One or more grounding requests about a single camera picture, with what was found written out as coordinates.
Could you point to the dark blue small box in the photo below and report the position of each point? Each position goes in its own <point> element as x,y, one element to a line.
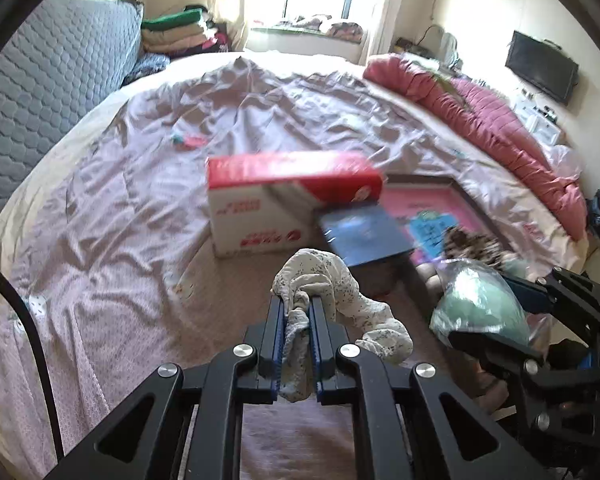
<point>363,234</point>

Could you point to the white floral cloth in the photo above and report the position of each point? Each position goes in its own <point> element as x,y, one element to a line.
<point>313,273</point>

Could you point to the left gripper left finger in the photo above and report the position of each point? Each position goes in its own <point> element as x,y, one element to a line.
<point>248,373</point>

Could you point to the leopard print scrunchie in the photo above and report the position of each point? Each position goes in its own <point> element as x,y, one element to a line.
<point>487,249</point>

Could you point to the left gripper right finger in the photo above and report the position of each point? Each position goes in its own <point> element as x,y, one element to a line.
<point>346,374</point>

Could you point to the grey quilted headboard cover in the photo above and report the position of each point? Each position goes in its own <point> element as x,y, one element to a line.
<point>62,61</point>

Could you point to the clothes on window sill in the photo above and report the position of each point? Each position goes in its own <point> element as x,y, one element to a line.
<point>316,25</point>

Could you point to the dark tray with pink book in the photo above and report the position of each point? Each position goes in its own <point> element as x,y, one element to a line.
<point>426,206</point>

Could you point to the white drawer cabinet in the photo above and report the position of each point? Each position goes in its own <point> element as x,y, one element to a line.
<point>538,124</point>

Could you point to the pink rolled quilt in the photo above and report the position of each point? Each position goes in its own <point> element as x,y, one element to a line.
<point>483,119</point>

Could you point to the stack of folded clothes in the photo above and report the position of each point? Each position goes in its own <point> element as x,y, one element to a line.
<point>189,32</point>

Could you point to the mint green bagged item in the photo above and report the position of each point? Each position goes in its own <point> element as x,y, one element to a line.
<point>476,299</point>

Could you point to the black wall television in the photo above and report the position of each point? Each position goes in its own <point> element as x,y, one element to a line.
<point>543,66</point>

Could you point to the lilac wrinkled bed sheet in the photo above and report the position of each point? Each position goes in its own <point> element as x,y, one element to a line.
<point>109,238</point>

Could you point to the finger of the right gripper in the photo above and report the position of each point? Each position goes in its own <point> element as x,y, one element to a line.
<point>571,298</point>
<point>501,357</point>

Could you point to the dark blue patterned pillow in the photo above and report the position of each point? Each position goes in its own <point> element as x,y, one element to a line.
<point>148,64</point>

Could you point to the clear plastic bag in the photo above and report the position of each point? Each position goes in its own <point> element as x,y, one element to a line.
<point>565,161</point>

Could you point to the red white tissue box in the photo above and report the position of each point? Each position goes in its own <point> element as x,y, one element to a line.
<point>266,202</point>

